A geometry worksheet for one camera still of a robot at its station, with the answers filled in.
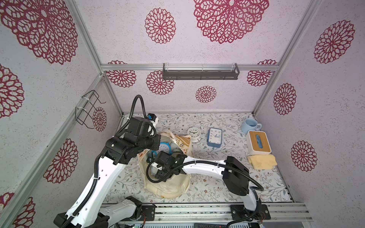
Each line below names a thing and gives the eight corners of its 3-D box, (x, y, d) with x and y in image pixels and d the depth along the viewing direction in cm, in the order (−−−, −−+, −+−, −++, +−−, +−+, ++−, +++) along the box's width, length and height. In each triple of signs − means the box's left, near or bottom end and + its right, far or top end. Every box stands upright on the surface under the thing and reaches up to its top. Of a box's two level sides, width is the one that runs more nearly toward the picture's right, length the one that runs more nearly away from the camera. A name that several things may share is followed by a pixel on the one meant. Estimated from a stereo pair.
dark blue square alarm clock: (206, 145, 103) (206, 143, 100) (208, 129, 112) (208, 126, 110) (220, 148, 101) (221, 145, 99) (221, 131, 111) (222, 128, 108)
